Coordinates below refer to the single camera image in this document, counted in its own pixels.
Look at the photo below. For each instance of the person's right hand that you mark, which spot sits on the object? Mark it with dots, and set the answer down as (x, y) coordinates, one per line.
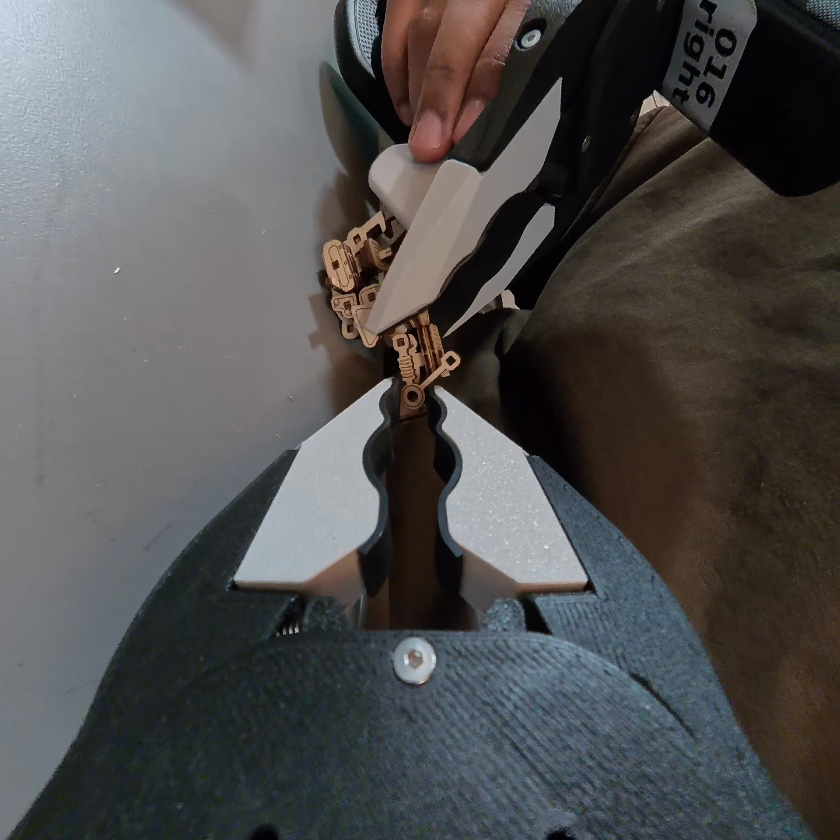
(446, 65)

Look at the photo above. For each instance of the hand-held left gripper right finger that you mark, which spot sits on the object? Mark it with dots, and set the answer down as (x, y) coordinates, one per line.
(512, 518)

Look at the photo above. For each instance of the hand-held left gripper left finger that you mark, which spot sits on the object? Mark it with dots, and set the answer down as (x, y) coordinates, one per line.
(315, 512)

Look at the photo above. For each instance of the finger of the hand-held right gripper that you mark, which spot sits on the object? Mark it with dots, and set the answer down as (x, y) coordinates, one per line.
(446, 223)
(535, 229)

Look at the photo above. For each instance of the small wooden lever piece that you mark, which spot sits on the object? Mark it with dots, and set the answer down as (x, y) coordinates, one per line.
(412, 397)

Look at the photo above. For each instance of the wooden robot model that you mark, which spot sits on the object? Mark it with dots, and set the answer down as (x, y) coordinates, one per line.
(341, 266)

